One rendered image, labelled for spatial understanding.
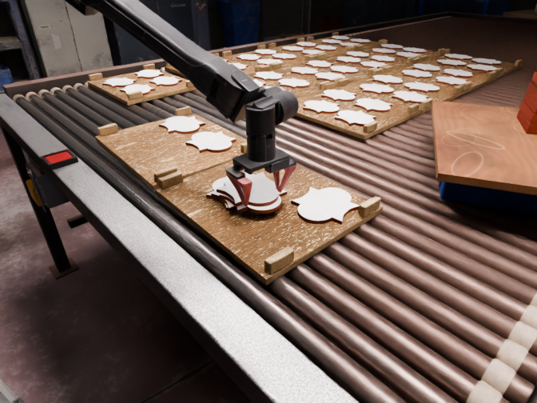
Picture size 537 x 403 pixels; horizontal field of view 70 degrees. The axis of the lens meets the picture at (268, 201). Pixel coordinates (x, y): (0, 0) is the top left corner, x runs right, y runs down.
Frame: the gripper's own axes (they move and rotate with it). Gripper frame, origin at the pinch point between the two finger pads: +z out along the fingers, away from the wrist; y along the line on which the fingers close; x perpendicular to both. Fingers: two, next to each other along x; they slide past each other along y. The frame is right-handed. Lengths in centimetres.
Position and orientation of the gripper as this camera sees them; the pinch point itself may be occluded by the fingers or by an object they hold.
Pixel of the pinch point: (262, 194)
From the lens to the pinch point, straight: 81.7
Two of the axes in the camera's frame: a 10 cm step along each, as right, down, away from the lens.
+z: 0.2, 8.5, 5.3
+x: 6.0, 4.1, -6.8
